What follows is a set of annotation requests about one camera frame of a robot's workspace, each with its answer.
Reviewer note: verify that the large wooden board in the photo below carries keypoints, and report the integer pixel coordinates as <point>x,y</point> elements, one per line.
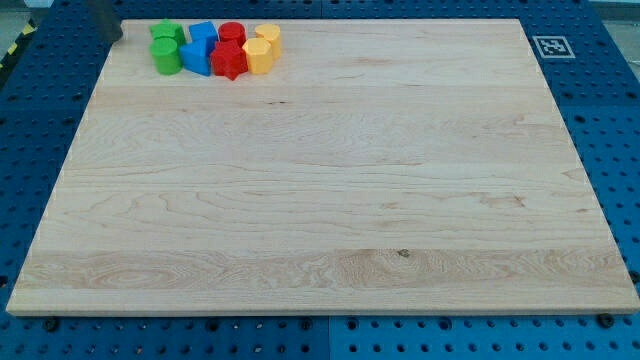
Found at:
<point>382,167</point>

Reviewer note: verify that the yellow hexagon block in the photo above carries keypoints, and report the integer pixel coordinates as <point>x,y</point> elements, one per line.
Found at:
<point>259,55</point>

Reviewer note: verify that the red star block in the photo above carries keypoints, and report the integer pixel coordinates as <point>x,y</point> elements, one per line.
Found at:
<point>228,59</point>

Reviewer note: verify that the yellow heart block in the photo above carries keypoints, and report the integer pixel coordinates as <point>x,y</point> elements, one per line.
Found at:
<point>272,34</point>

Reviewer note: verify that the red cylinder block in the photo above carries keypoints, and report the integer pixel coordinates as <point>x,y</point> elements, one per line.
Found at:
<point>232,31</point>

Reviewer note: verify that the blue triangle block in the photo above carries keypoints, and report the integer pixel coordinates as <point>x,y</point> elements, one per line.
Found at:
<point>195,57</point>

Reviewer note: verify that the blue cube block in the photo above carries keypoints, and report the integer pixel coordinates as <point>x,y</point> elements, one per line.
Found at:
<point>206,32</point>

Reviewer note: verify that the green cylinder block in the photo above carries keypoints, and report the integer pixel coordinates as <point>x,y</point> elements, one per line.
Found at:
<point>166,56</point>

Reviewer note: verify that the green star block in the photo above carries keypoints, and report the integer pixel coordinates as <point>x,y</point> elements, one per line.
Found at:
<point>166,28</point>

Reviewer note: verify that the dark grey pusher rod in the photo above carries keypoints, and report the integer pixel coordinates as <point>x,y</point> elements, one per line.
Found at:
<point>105,19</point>

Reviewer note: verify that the white fiducial marker tag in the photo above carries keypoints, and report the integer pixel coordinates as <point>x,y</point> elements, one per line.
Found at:
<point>553,47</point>

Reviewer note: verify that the black bolt left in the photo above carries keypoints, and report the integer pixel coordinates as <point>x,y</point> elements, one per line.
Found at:
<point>51,324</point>

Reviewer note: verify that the black bolt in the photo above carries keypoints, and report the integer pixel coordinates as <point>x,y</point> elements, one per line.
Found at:
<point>605,320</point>
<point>51,324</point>

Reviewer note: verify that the black bolt right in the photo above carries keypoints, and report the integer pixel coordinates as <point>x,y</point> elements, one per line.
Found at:
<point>605,320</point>

